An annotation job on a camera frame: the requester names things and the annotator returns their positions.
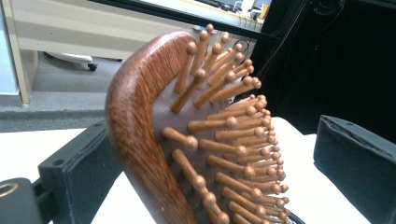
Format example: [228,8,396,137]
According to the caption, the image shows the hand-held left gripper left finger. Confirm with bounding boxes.
[36,119,124,224]

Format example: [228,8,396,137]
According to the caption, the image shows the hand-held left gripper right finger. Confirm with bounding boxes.
[312,114,396,224]

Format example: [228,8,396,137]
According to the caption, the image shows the brown wooden hairbrush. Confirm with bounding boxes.
[104,22,300,224]

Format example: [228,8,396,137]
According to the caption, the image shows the white table mat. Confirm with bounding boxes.
[0,116,372,224]

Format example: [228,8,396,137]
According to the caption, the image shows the black curtain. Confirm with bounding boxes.
[246,0,396,145]

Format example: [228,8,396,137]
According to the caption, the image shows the office chair base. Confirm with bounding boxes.
[43,50,99,72]

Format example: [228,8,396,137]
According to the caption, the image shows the white cabinet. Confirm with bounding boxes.
[0,0,21,96]

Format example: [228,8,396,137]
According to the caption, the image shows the light wooden desk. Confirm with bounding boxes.
[2,0,273,105]

